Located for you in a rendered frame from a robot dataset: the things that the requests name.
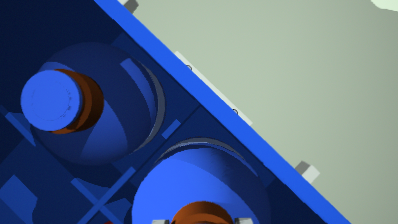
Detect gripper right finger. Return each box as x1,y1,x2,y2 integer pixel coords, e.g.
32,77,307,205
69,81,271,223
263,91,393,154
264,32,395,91
234,218,253,224

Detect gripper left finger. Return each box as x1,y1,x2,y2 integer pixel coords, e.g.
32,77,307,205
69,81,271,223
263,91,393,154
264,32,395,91
152,219,170,224

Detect blue divided crate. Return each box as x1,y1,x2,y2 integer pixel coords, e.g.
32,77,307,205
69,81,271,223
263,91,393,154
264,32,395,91
0,0,351,224

